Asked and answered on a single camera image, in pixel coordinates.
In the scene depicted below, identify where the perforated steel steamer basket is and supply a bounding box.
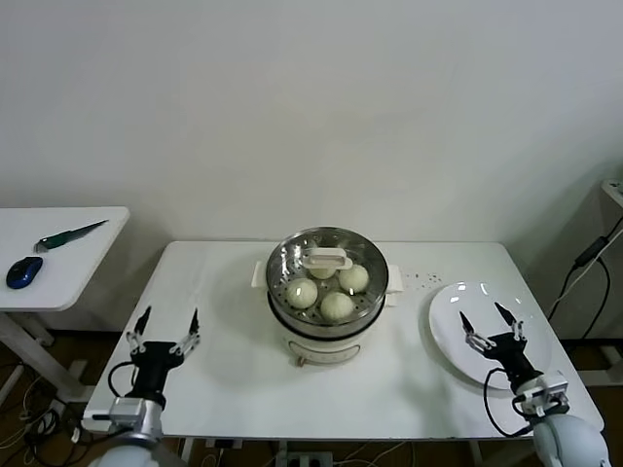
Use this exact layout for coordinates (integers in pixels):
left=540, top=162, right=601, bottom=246
left=250, top=226, right=404, bottom=332

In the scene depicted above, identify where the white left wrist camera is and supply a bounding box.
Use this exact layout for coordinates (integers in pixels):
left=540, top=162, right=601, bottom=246
left=82, top=413, right=114, bottom=434

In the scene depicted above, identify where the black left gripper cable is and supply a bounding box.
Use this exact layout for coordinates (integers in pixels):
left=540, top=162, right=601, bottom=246
left=107, top=360, right=169, bottom=408

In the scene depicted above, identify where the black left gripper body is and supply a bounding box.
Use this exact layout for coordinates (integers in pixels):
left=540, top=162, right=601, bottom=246
left=129, top=341, right=179, bottom=400

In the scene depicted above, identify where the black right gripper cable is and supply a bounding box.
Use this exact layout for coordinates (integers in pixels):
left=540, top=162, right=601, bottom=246
left=484, top=367, right=535, bottom=438

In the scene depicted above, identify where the white floor power strip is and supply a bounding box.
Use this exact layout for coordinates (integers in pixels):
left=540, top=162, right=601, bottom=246
left=279, top=450, right=335, bottom=467

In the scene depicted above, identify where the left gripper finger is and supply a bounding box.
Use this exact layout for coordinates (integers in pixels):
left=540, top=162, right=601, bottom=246
left=172, top=307, right=202, bottom=358
left=126, top=305, right=152, bottom=355

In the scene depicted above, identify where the blue black computer mouse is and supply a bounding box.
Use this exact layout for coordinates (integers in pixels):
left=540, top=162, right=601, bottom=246
left=6, top=256, right=44, bottom=290

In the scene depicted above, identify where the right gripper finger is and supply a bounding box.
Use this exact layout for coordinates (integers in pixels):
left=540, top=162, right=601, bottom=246
left=495, top=302, right=526, bottom=346
left=459, top=311, right=496, bottom=352

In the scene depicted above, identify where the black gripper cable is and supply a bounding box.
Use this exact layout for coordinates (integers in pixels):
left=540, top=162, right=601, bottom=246
left=107, top=360, right=169, bottom=408
left=484, top=367, right=535, bottom=438

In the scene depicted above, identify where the round glass pot lid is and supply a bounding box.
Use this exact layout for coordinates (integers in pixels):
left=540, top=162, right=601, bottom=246
left=267, top=227, right=389, bottom=328

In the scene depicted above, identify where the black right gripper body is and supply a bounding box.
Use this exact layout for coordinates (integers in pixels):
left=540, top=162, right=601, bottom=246
left=487, top=333, right=543, bottom=389

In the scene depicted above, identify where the white side table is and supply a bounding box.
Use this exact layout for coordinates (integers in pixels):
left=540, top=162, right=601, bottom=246
left=0, top=206, right=130, bottom=405

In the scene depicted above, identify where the large white plate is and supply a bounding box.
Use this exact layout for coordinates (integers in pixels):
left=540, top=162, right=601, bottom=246
left=427, top=280, right=553, bottom=392

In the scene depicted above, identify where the cream electric cooking pot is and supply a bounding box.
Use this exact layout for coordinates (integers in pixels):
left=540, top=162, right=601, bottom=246
left=266, top=291, right=398, bottom=369

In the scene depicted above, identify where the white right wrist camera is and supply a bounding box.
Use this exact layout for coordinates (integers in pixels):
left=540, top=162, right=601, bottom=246
left=543, top=373, right=569, bottom=406

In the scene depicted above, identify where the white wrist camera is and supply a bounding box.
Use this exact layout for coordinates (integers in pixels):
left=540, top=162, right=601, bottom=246
left=543, top=373, right=569, bottom=406
left=82, top=413, right=114, bottom=434

